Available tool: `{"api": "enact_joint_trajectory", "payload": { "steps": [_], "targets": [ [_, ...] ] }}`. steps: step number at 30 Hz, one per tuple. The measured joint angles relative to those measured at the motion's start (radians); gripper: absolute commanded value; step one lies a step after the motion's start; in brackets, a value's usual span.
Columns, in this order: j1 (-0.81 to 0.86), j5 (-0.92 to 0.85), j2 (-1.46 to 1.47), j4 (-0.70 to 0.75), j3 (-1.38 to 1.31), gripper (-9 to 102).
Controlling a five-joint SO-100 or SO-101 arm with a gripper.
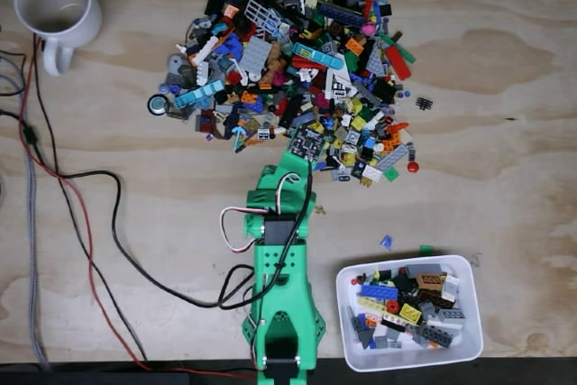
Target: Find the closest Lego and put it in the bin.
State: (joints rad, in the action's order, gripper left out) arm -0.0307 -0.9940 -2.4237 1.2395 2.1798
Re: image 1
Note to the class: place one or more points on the grey round Lego disc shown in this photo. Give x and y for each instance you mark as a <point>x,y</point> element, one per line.
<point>175,62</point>

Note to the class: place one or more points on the blue round Lego stud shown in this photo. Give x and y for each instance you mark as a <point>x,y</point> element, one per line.
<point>163,88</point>

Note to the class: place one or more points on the light blue long Lego plate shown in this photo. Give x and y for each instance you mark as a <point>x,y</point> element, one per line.
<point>198,94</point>

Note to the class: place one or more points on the red round Lego wheel hub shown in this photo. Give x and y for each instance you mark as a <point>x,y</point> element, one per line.
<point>392,306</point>

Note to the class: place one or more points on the white printed Lego tile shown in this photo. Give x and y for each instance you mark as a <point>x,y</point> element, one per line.
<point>338,85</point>

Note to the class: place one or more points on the grey square Lego plate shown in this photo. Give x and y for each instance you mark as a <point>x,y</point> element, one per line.
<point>254,56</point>

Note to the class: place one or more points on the dark grey short Lego brick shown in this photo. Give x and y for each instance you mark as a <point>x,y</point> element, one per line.
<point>452,315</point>

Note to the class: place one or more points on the red long Lego plate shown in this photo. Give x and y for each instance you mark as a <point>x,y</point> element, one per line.
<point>398,62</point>

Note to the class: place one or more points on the dark grey long Lego brick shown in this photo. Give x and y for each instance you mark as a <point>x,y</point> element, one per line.
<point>436,336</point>

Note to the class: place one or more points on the white Lego lattice piece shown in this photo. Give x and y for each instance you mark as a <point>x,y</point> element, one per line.
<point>259,12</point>

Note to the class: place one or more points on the orange Lego brick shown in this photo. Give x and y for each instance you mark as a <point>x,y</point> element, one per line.
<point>354,45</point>

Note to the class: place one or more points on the blue translucent small Lego piece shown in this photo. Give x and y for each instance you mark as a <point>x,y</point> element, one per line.
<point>386,243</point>

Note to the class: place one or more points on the white Lego brick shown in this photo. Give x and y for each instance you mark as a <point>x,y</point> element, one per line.
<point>372,173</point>

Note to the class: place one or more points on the black Lego grille piece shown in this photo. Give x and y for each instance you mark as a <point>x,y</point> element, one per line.
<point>424,103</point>

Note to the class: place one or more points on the dark blue long Lego brick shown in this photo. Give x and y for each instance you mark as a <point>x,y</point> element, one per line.
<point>340,14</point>

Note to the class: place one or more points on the green long Lego bar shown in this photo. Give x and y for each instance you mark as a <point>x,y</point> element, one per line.
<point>405,55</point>

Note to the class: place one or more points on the green Lego piece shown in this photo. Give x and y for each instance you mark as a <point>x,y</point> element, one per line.
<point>425,249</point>

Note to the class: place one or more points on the red round Lego piece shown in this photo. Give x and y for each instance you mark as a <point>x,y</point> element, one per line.
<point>412,167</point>

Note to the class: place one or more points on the dark brown Lego brick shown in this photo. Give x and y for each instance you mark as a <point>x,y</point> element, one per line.
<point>433,298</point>

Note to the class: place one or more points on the white Lego bracket piece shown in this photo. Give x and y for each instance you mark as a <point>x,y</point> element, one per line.
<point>205,49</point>

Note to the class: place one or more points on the white ceramic mug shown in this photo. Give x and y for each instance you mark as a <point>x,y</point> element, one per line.
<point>92,24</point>

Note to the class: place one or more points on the grey Lego wedge plate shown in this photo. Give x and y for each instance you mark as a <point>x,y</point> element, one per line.
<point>375,62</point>

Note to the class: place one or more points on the white plastic bin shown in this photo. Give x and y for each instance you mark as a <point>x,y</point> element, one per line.
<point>405,360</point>

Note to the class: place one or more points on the light grey Lego brick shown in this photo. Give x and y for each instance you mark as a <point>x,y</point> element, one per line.
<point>451,288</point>

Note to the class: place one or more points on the orange pointed Lego piece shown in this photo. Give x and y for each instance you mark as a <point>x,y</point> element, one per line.
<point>397,127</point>

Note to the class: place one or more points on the green small Lego plate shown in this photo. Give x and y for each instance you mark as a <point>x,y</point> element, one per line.
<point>391,174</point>

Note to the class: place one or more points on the pink Lego ball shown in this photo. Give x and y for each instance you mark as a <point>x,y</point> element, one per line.
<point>369,28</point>

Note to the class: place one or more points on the tan Lego brick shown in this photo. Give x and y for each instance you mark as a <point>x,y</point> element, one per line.
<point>430,281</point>

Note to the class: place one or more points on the grey long Lego plate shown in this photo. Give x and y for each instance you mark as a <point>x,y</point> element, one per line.
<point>392,157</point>

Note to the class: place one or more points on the bare camera circuit board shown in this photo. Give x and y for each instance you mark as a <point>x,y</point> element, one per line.
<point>306,143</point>

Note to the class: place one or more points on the yellow Lego brick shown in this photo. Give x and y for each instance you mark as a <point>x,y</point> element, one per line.
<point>410,313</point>

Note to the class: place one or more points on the silver and black Lego wheel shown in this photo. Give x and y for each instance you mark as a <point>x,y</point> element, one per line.
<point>158,104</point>

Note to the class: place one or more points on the yellow Lego technic beam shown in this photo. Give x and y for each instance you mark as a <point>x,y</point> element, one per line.
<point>372,303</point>

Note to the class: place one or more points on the cyan long Lego piece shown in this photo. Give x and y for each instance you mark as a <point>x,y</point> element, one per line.
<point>317,56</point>

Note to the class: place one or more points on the dark grey Lego wedge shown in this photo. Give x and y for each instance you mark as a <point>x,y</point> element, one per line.
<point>366,338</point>

